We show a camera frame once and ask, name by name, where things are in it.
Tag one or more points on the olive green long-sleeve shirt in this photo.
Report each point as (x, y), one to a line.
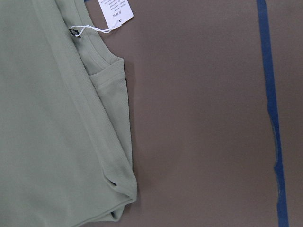
(65, 142)

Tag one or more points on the white clothing price tag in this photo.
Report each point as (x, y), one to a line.
(115, 12)

